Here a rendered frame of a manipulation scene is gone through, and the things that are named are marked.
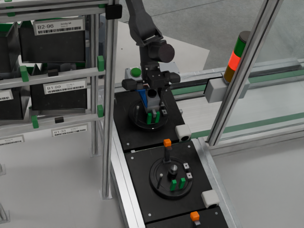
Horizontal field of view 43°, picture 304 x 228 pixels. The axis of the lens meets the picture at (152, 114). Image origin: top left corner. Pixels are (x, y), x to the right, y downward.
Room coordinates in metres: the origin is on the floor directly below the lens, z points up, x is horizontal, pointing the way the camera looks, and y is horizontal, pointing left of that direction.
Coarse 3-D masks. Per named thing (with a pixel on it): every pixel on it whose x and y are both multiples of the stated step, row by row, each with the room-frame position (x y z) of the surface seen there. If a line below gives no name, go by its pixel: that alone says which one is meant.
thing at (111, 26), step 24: (0, 0) 0.47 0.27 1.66; (24, 0) 0.48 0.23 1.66; (48, 0) 0.50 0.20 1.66; (72, 0) 0.51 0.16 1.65; (96, 0) 0.53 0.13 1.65; (96, 24) 0.70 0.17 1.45; (96, 48) 0.70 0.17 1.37; (96, 96) 0.70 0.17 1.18; (96, 144) 0.70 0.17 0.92; (0, 168) 0.56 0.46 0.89; (0, 216) 0.41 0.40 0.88
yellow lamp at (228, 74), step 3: (228, 66) 0.79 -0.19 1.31; (228, 69) 0.79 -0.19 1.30; (231, 69) 0.78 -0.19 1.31; (225, 72) 0.80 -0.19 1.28; (228, 72) 0.79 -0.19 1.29; (231, 72) 0.78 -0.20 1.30; (225, 75) 0.79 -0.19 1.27; (228, 75) 0.78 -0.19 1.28; (231, 75) 0.78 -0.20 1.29; (225, 78) 0.79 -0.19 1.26; (228, 78) 0.78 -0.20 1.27; (231, 78) 0.78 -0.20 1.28; (228, 81) 0.78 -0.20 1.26
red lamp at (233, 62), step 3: (234, 54) 0.79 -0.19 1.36; (231, 57) 0.80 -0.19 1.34; (234, 57) 0.79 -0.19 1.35; (237, 57) 0.78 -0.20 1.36; (231, 60) 0.79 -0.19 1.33; (234, 60) 0.78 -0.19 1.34; (237, 60) 0.78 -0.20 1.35; (228, 63) 0.80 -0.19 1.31; (231, 63) 0.79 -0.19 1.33; (234, 63) 0.78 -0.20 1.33; (237, 63) 0.78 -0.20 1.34; (231, 66) 0.79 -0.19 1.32; (234, 66) 0.78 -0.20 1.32; (234, 69) 0.78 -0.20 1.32
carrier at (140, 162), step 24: (192, 144) 0.74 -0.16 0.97; (144, 168) 0.62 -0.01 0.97; (168, 168) 0.62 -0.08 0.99; (192, 168) 0.65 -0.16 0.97; (144, 192) 0.53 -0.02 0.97; (168, 192) 0.54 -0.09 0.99; (192, 192) 0.56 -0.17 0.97; (216, 192) 0.57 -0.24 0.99; (144, 216) 0.46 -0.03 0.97; (168, 216) 0.47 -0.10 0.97
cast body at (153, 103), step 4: (148, 92) 0.83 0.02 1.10; (152, 92) 0.83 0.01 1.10; (156, 92) 0.83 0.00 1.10; (148, 96) 0.82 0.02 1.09; (152, 96) 0.81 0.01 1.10; (156, 96) 0.82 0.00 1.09; (148, 100) 0.80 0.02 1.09; (152, 100) 0.80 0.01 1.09; (156, 100) 0.81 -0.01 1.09; (148, 104) 0.80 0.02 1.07; (152, 104) 0.80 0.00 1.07; (156, 104) 0.81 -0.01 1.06; (148, 108) 0.79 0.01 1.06; (152, 108) 0.80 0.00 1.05; (156, 108) 0.80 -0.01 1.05; (148, 112) 0.79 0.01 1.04; (152, 112) 0.79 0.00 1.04; (152, 116) 0.78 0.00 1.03
